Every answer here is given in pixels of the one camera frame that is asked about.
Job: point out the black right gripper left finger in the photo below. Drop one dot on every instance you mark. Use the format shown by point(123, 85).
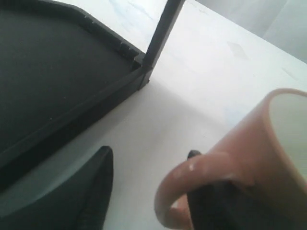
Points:
point(68, 191)

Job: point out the terracotta ceramic mug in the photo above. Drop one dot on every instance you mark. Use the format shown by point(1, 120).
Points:
point(264, 156)

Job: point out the black two-tier metal rack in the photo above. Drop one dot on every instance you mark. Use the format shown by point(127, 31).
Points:
point(57, 64)

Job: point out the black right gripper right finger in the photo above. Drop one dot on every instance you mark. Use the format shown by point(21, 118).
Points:
point(208, 206)

